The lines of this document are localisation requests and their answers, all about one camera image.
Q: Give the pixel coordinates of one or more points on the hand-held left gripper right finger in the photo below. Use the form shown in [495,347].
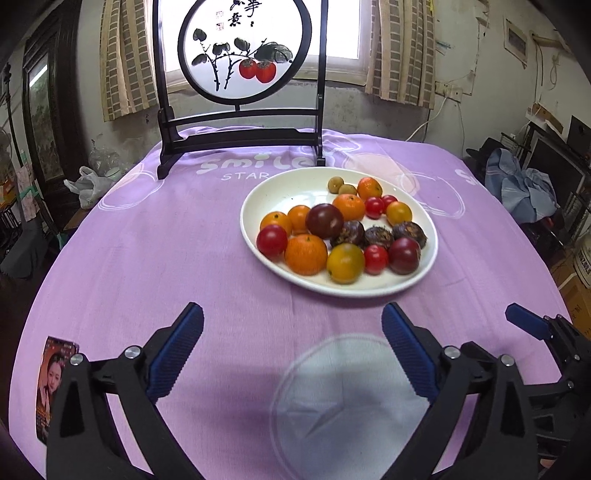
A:
[408,350]

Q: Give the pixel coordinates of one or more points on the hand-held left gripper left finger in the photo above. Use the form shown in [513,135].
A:
[178,346]

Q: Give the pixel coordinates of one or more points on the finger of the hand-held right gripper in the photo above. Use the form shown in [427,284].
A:
[526,320]

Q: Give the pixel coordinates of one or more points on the dark wrinkled passion fruit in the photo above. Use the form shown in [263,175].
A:
[349,232]
[378,237]
[411,230]

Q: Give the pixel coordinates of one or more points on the small orange tomato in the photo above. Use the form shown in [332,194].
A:
[274,221]
[399,213]

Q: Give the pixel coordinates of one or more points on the purple tomato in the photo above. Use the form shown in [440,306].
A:
[404,255]
[324,220]

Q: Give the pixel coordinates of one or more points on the orange mandarin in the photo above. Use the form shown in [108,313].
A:
[349,206]
[369,188]
[306,254]

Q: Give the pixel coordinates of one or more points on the tan longan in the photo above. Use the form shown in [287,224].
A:
[348,189]
[332,184]

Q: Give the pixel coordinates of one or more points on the white oval plate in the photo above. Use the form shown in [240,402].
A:
[281,194]

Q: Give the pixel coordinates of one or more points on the yellow tomato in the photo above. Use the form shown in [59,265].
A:
[346,263]

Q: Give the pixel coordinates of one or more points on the pile of blue clothes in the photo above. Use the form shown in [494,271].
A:
[521,189]

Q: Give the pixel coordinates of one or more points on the smartphone with lit screen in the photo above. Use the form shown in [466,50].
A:
[51,383]

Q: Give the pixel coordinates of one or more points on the dark monitor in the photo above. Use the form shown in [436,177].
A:
[556,161]

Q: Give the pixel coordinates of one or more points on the white plastic bag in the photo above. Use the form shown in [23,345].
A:
[87,187]

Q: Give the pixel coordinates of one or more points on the black speaker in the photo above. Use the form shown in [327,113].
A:
[581,136]

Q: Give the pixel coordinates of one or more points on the black framed painted table screen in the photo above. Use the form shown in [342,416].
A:
[240,124]

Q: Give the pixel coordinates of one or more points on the dark wooden cabinet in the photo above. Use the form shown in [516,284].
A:
[51,115]

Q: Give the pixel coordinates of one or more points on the beige checked curtain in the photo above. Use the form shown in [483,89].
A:
[401,50]
[129,60]

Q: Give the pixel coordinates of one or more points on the window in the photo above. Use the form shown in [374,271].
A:
[341,37]

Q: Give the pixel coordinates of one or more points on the white wall socket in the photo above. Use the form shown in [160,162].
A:
[449,89]

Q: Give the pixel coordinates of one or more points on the white wall panel box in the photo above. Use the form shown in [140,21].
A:
[516,41]

